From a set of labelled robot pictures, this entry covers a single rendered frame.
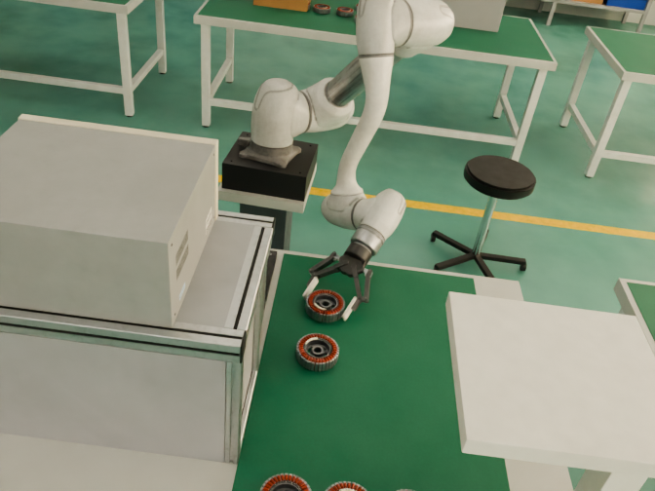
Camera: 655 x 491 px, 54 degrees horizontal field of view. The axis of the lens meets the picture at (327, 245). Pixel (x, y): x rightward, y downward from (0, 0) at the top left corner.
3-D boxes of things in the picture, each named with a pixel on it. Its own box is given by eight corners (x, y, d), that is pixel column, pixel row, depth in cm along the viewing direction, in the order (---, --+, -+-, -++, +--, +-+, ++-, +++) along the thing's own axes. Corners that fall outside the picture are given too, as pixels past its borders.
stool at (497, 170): (428, 228, 360) (449, 139, 327) (515, 240, 360) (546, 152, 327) (434, 290, 316) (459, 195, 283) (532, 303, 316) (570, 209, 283)
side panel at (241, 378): (247, 368, 164) (250, 271, 145) (258, 370, 164) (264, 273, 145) (224, 462, 141) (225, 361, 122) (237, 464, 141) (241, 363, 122)
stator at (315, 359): (346, 361, 169) (348, 352, 167) (312, 379, 163) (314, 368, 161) (321, 336, 176) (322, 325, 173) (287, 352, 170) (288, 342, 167)
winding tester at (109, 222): (37, 192, 153) (21, 113, 141) (217, 216, 153) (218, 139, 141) (-55, 298, 121) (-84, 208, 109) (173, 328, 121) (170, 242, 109)
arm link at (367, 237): (361, 235, 197) (350, 250, 195) (356, 220, 189) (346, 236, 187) (386, 246, 194) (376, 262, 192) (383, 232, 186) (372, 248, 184)
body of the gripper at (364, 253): (375, 260, 191) (360, 285, 188) (351, 248, 194) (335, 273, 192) (372, 248, 185) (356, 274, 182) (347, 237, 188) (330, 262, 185)
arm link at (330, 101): (283, 100, 241) (330, 95, 253) (295, 140, 240) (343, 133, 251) (399, -19, 176) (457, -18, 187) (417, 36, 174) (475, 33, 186)
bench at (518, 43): (223, 78, 499) (224, -23, 455) (502, 115, 499) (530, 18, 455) (195, 129, 426) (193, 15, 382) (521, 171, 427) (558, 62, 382)
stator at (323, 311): (319, 292, 190) (320, 283, 188) (351, 309, 186) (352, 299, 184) (297, 312, 182) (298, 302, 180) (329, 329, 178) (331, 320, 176)
